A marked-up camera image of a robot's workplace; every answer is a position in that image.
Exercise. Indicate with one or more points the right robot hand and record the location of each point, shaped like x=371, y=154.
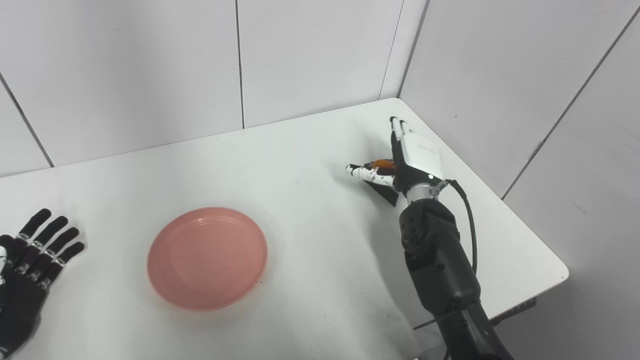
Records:
x=412, y=160

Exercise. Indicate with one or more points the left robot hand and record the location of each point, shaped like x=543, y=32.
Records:
x=27, y=280

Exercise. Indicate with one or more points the cake slice with fruit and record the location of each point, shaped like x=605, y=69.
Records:
x=384, y=187

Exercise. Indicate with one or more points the pink round plate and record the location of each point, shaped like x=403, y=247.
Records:
x=207, y=259

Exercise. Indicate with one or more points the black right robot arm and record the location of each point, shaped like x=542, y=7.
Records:
x=445, y=270

